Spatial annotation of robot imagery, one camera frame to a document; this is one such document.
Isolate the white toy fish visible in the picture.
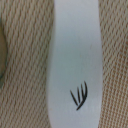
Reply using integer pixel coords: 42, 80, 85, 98
47, 0, 102, 128

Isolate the woven beige placemat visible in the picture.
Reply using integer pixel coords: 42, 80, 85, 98
0, 0, 128, 128

